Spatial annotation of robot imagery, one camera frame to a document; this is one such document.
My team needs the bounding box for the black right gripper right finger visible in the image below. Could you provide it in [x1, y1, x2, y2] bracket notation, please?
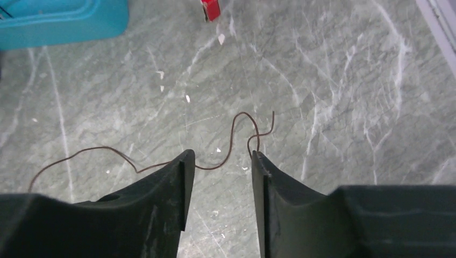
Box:
[252, 152, 455, 257]

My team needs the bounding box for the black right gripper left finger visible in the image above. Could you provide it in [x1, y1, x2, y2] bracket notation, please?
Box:
[1, 149, 195, 257]

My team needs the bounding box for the red white small card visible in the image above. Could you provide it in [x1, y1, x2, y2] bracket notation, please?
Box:
[201, 0, 221, 22]

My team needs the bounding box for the teal plastic bin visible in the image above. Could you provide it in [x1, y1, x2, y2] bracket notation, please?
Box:
[1, 0, 129, 51]

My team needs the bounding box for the dark brown thin cable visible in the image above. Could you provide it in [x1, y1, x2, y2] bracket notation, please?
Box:
[27, 111, 276, 193]

